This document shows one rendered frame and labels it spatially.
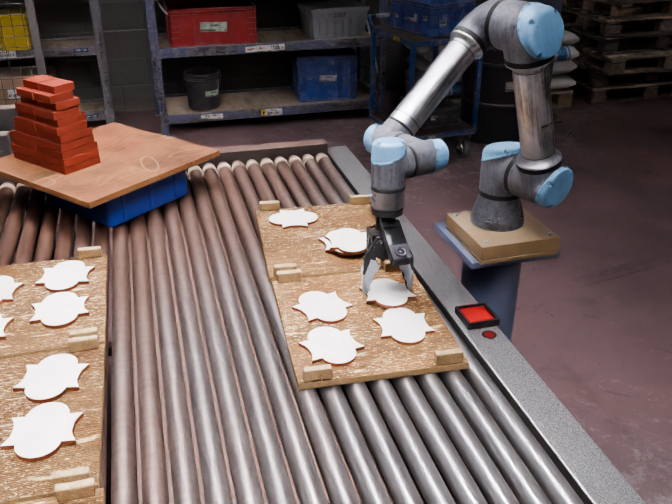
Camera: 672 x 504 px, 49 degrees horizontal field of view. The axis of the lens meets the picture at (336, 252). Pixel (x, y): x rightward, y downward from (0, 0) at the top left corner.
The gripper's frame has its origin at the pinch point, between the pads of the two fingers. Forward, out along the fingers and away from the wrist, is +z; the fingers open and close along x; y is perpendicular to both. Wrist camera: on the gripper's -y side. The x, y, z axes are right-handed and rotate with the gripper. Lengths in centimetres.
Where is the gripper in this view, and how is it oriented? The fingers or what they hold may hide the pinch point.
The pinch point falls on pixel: (387, 291)
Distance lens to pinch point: 170.6
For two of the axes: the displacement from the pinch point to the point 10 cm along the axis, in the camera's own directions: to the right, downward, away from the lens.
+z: 0.0, 9.2, 4.0
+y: -2.0, -3.9, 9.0
